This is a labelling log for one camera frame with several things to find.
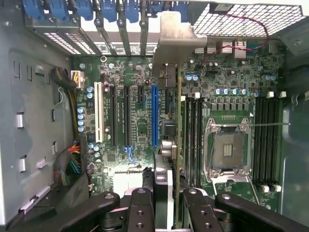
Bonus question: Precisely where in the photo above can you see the metal socket cover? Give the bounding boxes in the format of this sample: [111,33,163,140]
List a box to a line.
[210,173,253,187]

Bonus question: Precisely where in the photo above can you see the CPU socket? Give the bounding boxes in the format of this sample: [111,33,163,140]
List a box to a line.
[205,117,254,186]

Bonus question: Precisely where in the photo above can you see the black RAM slot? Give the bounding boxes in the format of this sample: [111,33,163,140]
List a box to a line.
[191,93,198,188]
[274,91,282,193]
[261,93,268,193]
[254,93,262,191]
[267,91,274,193]
[184,94,192,188]

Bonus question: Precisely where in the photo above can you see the green motherboard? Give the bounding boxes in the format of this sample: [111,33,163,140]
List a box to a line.
[71,40,289,213]

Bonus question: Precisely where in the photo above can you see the blue expansion slot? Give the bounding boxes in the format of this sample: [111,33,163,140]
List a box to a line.
[150,84,160,149]

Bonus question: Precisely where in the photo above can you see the long black expansion slot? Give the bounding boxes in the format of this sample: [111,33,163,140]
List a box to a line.
[110,85,118,145]
[123,85,132,147]

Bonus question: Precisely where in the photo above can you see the white expansion slot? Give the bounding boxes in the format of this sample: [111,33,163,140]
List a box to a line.
[93,81,105,144]

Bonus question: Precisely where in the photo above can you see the open dark grey PC case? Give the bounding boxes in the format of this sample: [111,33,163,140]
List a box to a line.
[0,0,309,232]

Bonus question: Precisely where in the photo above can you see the thin socket locking lever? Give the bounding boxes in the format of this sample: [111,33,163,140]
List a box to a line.
[250,122,292,127]

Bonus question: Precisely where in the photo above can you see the short black expansion slot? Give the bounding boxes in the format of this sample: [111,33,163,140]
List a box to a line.
[137,85,145,104]

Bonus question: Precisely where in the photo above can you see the metal slot cover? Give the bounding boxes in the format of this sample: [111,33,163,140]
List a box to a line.
[94,18,114,57]
[140,20,149,58]
[117,19,132,57]

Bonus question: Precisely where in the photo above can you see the blue card clip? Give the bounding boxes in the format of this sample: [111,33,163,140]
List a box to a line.
[75,0,94,22]
[149,0,165,13]
[125,0,140,24]
[177,0,189,23]
[100,0,119,23]
[47,0,70,22]
[23,0,46,22]

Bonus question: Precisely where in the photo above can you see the multicolour power wire bundle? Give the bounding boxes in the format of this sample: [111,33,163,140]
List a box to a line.
[53,139,84,188]

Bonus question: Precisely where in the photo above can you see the sleeved yellow power wire bundle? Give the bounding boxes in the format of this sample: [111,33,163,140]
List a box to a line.
[50,67,85,140]

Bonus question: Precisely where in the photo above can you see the red and black wire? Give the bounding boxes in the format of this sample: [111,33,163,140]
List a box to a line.
[202,12,270,64]

